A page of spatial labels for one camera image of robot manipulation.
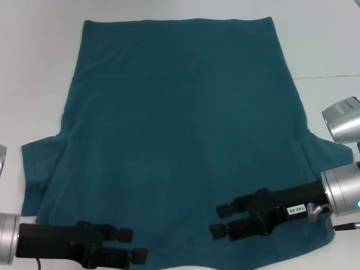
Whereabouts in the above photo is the blue t-shirt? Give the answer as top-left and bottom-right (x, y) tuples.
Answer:
(21, 17), (354, 270)

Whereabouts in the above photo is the right gripper cable with connector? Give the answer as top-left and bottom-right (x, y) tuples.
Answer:
(307, 202), (360, 232)

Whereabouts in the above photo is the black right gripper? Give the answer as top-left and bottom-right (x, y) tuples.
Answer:
(208, 181), (330, 241)

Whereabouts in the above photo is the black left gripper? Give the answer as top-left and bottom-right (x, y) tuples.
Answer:
(15, 220), (149, 269)

